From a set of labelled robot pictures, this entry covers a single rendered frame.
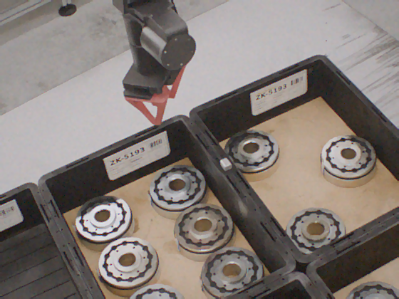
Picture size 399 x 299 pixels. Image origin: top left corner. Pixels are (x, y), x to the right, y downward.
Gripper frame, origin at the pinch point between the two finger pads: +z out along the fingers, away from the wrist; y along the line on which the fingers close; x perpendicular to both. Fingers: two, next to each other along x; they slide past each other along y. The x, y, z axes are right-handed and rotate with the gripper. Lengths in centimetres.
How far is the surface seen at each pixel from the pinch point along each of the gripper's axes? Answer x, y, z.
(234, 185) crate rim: -10.9, -1.5, 14.5
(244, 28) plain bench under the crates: 10, 65, 35
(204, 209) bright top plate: -5.4, -3.0, 20.6
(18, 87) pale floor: 118, 98, 101
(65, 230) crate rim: 12.9, -18.2, 13.3
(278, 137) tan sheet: -12.4, 19.3, 23.2
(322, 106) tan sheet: -18.6, 29.4, 23.2
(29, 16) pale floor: 136, 140, 99
